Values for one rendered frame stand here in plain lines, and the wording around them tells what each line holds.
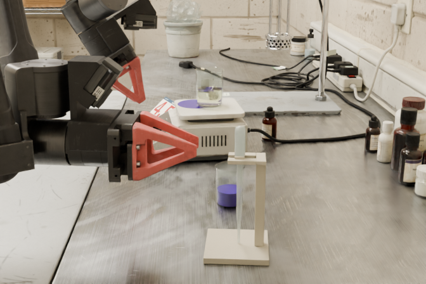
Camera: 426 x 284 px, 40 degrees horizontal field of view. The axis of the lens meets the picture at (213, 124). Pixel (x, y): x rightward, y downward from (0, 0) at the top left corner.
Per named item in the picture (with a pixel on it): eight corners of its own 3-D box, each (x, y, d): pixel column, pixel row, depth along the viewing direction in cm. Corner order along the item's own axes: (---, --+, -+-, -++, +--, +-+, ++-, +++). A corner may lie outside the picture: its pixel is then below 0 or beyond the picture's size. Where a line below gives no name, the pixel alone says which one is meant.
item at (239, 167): (233, 243, 74) (235, 127, 70) (234, 240, 75) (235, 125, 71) (243, 244, 74) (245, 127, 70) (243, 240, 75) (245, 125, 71)
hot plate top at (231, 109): (179, 120, 103) (179, 115, 103) (173, 103, 115) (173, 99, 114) (245, 117, 105) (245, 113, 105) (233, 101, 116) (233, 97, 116)
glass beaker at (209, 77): (189, 108, 109) (188, 65, 107) (208, 103, 113) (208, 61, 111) (213, 114, 105) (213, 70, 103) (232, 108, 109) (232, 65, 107)
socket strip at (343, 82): (342, 92, 158) (343, 76, 157) (312, 64, 196) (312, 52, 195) (362, 92, 158) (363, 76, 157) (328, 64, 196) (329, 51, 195)
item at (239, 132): (234, 160, 71) (234, 125, 70) (245, 160, 71) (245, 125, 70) (234, 162, 71) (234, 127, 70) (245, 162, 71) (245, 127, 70)
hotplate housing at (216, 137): (137, 166, 104) (135, 122, 102) (135, 143, 116) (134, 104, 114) (259, 160, 107) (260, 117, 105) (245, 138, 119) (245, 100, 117)
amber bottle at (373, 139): (361, 150, 112) (364, 115, 110) (369, 147, 114) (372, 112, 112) (373, 154, 110) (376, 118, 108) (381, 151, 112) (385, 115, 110)
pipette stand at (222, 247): (203, 264, 71) (202, 164, 68) (207, 233, 79) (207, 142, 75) (269, 265, 71) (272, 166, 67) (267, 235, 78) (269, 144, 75)
